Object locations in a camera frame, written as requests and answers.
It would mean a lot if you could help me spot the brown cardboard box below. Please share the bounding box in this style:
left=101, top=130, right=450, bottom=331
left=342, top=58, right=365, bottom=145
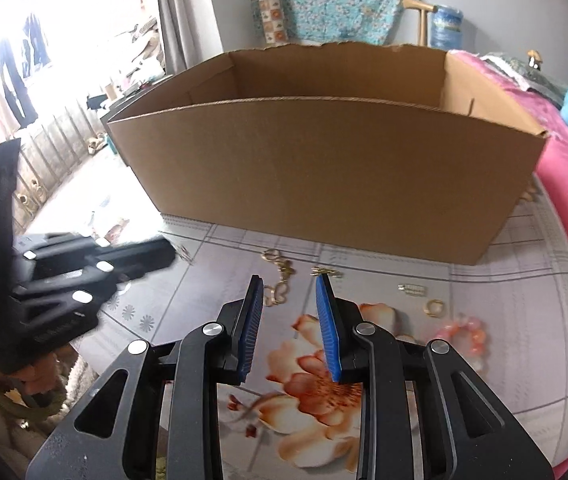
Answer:
left=106, top=42, right=550, bottom=266

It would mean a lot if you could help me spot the patterned paper roll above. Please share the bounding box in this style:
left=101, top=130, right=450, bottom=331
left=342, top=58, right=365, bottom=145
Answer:
left=258, top=0, right=289, bottom=45

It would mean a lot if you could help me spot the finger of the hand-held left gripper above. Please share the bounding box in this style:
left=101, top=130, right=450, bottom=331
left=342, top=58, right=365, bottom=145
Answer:
left=18, top=260, right=130, bottom=312
left=28, top=233, right=177, bottom=279

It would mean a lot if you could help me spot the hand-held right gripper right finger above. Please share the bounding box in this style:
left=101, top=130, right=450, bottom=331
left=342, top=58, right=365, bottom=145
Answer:
left=315, top=275, right=555, bottom=480

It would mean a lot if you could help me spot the floral plastic tablecloth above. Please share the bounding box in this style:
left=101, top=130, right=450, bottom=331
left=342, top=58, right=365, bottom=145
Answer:
left=28, top=180, right=568, bottom=480

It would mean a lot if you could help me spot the teal floral hanging cloth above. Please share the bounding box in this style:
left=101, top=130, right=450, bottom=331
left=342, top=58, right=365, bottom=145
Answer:
left=250, top=0, right=421, bottom=46

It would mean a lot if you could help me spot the pink floral blanket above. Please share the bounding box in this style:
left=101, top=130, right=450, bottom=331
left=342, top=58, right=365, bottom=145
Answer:
left=456, top=52, right=568, bottom=441

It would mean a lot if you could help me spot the grey-green lace cushion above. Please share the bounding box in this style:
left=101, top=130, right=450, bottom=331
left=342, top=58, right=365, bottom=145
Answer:
left=484, top=52, right=568, bottom=108

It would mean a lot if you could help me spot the blue hanging garment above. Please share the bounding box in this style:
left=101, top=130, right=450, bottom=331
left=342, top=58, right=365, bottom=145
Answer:
left=21, top=12, right=54, bottom=68

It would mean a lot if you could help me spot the grey curtain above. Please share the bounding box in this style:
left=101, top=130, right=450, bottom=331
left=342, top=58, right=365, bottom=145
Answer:
left=151, top=0, right=222, bottom=78

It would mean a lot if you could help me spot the metal balcony railing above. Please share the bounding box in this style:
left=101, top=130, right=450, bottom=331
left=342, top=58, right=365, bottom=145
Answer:
left=14, top=105, right=129, bottom=221

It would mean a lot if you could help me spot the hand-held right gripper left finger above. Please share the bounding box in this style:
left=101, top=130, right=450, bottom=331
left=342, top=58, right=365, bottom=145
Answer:
left=26, top=275, right=265, bottom=480

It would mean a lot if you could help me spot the person's left hand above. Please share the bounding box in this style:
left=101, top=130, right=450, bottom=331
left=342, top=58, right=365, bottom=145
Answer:
left=0, top=355, right=64, bottom=393

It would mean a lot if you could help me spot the blue water bottle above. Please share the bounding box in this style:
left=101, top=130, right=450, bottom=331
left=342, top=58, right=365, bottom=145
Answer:
left=430, top=4, right=465, bottom=51

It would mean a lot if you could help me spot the dark hanging garment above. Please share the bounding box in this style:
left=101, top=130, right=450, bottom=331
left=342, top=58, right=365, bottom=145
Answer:
left=0, top=35, right=39, bottom=128

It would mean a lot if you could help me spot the pink bead bracelet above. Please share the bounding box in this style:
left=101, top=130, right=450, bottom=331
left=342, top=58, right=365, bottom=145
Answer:
left=431, top=315, right=490, bottom=361

